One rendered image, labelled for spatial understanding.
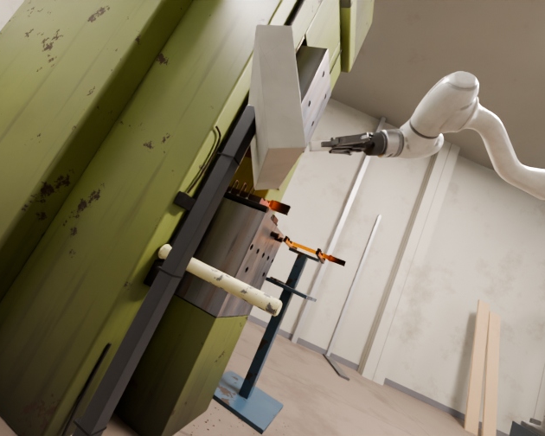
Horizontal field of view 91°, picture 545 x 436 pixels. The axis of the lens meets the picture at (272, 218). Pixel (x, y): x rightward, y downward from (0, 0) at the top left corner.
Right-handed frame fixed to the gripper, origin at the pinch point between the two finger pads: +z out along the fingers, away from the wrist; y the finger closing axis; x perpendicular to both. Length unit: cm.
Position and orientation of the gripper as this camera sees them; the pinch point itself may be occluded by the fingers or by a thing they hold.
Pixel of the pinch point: (319, 145)
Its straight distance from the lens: 88.7
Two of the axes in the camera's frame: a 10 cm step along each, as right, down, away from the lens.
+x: -0.9, -9.9, 1.3
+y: -1.5, 1.4, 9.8
